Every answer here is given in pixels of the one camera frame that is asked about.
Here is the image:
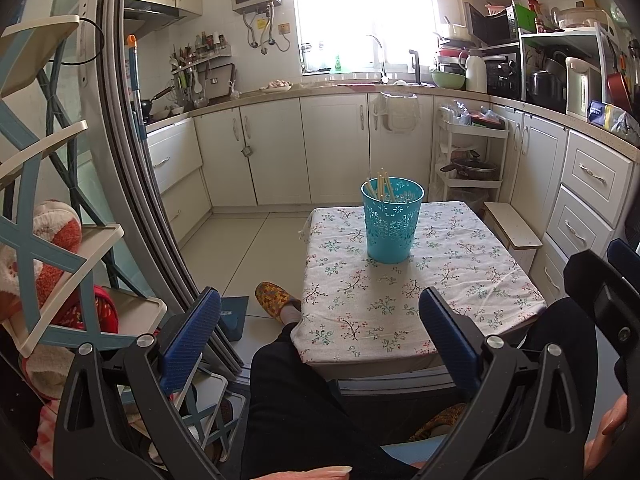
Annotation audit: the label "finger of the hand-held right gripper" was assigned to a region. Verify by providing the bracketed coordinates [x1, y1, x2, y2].
[563, 249, 640, 396]
[606, 239, 640, 283]

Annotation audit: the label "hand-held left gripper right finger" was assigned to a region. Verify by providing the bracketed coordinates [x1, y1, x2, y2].
[419, 287, 588, 480]

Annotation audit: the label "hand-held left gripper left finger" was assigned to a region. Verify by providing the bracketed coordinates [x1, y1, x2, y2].
[52, 287, 223, 480]

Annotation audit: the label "turquoise plastic basket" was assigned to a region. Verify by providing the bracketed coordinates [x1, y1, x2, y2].
[361, 176, 425, 264]

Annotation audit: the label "bundle of wooden chopsticks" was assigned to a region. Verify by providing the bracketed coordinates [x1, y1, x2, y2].
[364, 167, 401, 203]

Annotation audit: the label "person's right hand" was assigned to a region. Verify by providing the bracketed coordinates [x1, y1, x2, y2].
[584, 394, 630, 467]

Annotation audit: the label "person's left hand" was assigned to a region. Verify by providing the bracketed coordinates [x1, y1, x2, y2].
[277, 466, 353, 480]

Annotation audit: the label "blue dustpan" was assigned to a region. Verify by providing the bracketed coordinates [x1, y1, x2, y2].
[220, 295, 250, 341]

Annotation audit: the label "floral tablecloth table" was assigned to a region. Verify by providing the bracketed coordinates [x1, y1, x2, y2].
[291, 201, 548, 366]

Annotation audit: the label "yellow patterned slipper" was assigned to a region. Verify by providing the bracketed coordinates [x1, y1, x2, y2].
[255, 282, 302, 323]
[407, 402, 468, 443]

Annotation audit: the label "red patterned cloth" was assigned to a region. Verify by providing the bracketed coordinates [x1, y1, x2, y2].
[62, 285, 119, 333]

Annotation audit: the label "wooden step stool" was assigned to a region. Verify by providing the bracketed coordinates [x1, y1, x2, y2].
[484, 201, 543, 281]

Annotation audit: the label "blue snack packet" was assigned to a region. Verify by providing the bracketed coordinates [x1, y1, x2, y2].
[587, 101, 613, 128]

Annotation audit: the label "black pot with lid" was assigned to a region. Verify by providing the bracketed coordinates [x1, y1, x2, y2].
[440, 150, 501, 181]

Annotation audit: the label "red pot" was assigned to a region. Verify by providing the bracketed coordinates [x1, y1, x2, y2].
[607, 72, 633, 103]

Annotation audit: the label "white electric kettle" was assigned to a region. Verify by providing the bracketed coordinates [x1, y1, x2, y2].
[565, 56, 603, 120]

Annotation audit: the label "red and white plush toy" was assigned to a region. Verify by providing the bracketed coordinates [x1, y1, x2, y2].
[0, 200, 83, 311]

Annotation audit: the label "blue and cream shelf rack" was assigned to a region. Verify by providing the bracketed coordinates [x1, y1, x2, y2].
[0, 14, 248, 466]

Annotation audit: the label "black small appliance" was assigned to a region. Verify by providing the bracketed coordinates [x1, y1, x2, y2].
[527, 70, 566, 111]

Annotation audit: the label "white storage trolley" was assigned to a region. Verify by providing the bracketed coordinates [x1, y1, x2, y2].
[432, 105, 510, 211]

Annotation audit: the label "white kitchen base cabinets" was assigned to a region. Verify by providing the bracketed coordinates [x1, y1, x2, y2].
[145, 87, 640, 306]

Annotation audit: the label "black countertop oven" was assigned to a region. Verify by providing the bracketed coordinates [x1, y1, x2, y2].
[485, 55, 523, 100]

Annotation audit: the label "white bag holder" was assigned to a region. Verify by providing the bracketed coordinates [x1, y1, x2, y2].
[372, 91, 418, 133]

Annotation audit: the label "white counter shelf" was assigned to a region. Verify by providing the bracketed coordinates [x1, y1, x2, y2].
[517, 22, 621, 113]

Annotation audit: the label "white thermos jug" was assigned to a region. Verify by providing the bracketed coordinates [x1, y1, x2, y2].
[465, 49, 488, 93]

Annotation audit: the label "green bowl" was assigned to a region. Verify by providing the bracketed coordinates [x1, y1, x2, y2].
[431, 70, 467, 88]

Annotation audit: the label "stack of colourful basins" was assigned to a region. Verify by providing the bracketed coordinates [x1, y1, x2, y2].
[437, 47, 468, 73]

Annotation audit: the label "green cutting board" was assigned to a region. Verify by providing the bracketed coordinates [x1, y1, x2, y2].
[512, 4, 538, 31]

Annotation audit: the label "black microwave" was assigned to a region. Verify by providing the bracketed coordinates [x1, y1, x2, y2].
[465, 2, 518, 46]

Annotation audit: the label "mop with orange tip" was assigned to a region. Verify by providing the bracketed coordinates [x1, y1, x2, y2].
[125, 34, 150, 141]

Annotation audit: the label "chrome faucet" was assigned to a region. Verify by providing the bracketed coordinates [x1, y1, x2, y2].
[367, 35, 390, 85]

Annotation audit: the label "range hood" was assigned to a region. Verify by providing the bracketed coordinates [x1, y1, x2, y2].
[122, 0, 186, 28]

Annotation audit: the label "bright window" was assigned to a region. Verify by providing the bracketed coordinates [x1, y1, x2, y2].
[292, 0, 441, 73]

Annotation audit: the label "grey sliding door frame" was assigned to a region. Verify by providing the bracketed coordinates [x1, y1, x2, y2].
[95, 0, 246, 368]

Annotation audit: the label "black long-handled pan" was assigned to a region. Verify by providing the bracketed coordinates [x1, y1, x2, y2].
[140, 85, 176, 113]

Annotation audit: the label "wall utensil rack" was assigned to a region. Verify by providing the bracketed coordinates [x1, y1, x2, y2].
[170, 32, 233, 101]

